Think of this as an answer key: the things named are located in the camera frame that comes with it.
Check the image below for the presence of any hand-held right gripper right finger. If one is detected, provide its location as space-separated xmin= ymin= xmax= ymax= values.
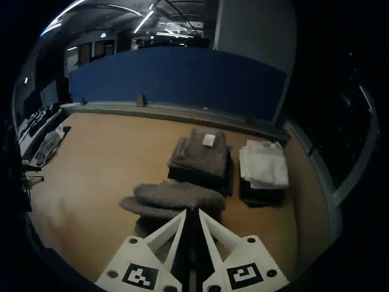
xmin=193 ymin=207 xmax=291 ymax=292

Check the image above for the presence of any stack of black towels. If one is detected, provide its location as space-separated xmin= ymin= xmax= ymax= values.
xmin=167 ymin=128 xmax=235 ymax=196
xmin=239 ymin=178 xmax=287 ymax=209

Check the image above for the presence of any clear plastic bag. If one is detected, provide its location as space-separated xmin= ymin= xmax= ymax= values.
xmin=34 ymin=124 xmax=72 ymax=167

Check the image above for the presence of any black towel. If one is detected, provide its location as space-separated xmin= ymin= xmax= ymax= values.
xmin=118 ymin=179 xmax=228 ymax=262

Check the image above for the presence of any blue desk screen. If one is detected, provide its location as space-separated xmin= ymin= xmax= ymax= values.
xmin=60 ymin=46 xmax=291 ymax=139

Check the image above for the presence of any stack of white towels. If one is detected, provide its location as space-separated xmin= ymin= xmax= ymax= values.
xmin=238 ymin=140 xmax=290 ymax=190

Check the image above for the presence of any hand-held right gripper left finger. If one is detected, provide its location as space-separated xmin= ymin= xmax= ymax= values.
xmin=94 ymin=208 xmax=194 ymax=292

